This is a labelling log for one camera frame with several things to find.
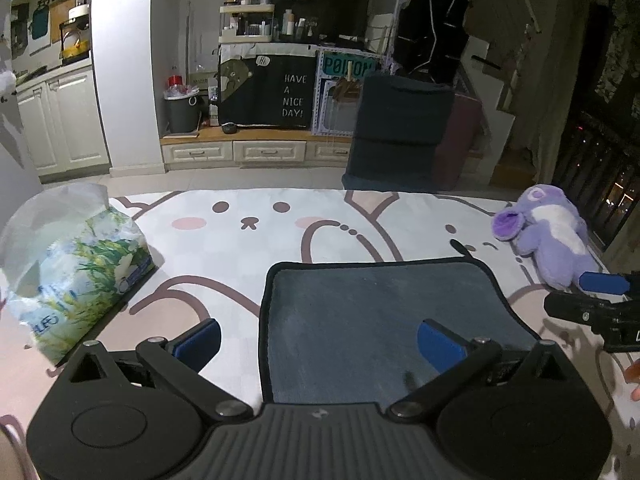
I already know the grey mat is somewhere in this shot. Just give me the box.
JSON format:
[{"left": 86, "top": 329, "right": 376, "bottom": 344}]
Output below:
[{"left": 260, "top": 256, "right": 540, "bottom": 406}]

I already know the low white drawer cabinet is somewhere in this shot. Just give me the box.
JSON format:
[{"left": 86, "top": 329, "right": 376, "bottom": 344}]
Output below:
[{"left": 160, "top": 126, "right": 354, "bottom": 175}]

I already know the teal sign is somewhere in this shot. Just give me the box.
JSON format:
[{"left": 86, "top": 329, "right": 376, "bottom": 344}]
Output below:
[{"left": 322, "top": 55, "right": 376, "bottom": 79}]

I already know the tissue pack in plastic bag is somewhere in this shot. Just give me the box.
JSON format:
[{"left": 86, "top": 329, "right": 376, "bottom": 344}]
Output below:
[{"left": 0, "top": 183, "right": 156, "bottom": 367}]

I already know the white kitchen cabinet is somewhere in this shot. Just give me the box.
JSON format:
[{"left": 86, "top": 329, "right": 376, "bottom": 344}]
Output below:
[{"left": 16, "top": 66, "right": 112, "bottom": 181}]

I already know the purple plush toy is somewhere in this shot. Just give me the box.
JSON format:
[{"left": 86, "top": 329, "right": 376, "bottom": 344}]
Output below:
[{"left": 491, "top": 185, "right": 601, "bottom": 292}]

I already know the black wall panel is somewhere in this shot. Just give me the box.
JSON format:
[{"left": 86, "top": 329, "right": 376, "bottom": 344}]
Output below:
[{"left": 231, "top": 0, "right": 374, "bottom": 44}]

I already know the grey trash bin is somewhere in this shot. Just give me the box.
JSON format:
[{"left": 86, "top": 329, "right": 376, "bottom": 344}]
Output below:
[{"left": 164, "top": 89, "right": 204, "bottom": 135}]

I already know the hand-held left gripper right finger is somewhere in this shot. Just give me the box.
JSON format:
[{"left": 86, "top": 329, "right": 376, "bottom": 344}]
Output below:
[{"left": 388, "top": 318, "right": 572, "bottom": 420}]

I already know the wooden staircase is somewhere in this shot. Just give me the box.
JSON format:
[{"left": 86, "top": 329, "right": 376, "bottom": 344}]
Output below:
[{"left": 462, "top": 7, "right": 553, "bottom": 187}]

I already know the dark blue floor chair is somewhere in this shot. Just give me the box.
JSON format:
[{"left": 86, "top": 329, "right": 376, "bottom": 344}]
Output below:
[{"left": 342, "top": 74, "right": 456, "bottom": 194}]

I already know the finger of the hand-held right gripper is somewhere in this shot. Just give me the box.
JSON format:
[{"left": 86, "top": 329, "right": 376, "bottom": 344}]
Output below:
[
  {"left": 544, "top": 291, "right": 640, "bottom": 335},
  {"left": 579, "top": 271, "right": 640, "bottom": 297}
]

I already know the white pegboard frame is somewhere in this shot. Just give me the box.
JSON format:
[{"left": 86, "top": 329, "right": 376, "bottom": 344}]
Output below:
[{"left": 312, "top": 46, "right": 377, "bottom": 137}]

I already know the white shelf rack with bottles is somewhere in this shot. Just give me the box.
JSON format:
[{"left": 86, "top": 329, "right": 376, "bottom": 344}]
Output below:
[{"left": 219, "top": 0, "right": 277, "bottom": 44}]

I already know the kitchen dish rack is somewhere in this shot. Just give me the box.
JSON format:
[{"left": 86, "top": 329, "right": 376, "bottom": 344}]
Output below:
[{"left": 59, "top": 16, "right": 92, "bottom": 65}]

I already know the black printed cloth cover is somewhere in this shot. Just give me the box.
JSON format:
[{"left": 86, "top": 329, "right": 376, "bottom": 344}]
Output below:
[{"left": 217, "top": 52, "right": 317, "bottom": 129}]

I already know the maroon floor chair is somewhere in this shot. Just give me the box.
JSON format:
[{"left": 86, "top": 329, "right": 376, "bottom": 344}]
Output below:
[{"left": 435, "top": 92, "right": 486, "bottom": 191}]

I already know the cartoon printed mat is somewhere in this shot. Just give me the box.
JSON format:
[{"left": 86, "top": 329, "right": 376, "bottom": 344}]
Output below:
[{"left": 0, "top": 189, "right": 640, "bottom": 480}]

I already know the person's right hand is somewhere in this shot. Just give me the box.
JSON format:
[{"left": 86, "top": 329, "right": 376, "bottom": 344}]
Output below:
[{"left": 625, "top": 357, "right": 640, "bottom": 403}]

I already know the black hanging garment bag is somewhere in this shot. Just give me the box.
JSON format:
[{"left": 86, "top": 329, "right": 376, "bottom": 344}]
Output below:
[{"left": 397, "top": 0, "right": 472, "bottom": 85}]

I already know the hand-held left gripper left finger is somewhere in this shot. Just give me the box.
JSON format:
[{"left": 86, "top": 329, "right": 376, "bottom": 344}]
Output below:
[{"left": 64, "top": 318, "right": 254, "bottom": 420}]

